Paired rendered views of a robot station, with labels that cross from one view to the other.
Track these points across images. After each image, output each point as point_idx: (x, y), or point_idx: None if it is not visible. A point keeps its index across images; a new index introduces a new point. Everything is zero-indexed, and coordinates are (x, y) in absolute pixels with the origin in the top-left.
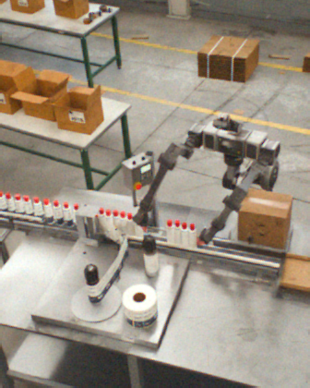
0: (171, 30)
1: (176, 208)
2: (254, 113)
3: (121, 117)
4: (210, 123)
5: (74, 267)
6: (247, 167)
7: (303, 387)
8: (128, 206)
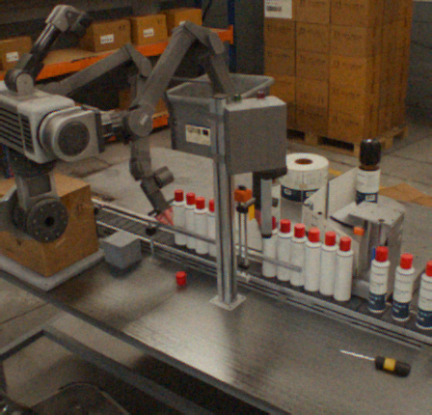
0: None
1: (155, 335)
2: None
3: None
4: (40, 105)
5: (406, 253)
6: (4, 199)
7: (163, 152)
8: (268, 367)
